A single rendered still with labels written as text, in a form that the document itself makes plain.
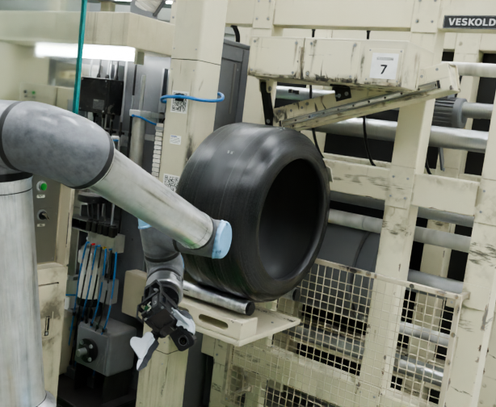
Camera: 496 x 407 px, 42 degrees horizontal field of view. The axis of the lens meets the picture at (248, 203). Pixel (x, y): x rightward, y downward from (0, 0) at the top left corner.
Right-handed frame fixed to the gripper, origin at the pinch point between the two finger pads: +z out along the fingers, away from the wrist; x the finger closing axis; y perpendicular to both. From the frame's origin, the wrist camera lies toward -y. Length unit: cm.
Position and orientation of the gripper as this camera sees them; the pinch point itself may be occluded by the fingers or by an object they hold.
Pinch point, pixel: (167, 354)
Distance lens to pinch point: 142.4
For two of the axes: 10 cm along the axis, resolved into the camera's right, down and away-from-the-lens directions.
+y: -5.9, -7.1, -3.9
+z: 0.9, 4.2, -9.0
